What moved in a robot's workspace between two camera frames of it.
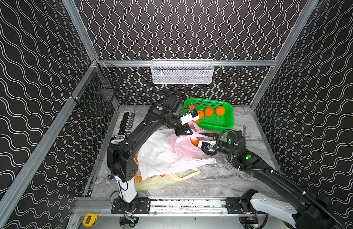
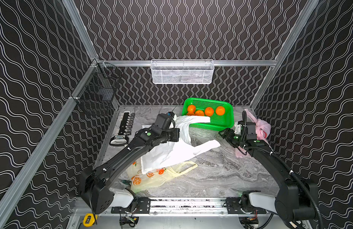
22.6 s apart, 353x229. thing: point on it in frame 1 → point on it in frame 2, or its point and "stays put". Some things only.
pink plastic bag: (187, 144) → (263, 130)
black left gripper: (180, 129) → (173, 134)
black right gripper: (210, 134) → (227, 135)
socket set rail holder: (126, 125) stays put
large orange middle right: (209, 111) stays put
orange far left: (191, 106) stays put
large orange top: (220, 110) stays put
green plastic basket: (214, 122) stays put
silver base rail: (201, 206) stays put
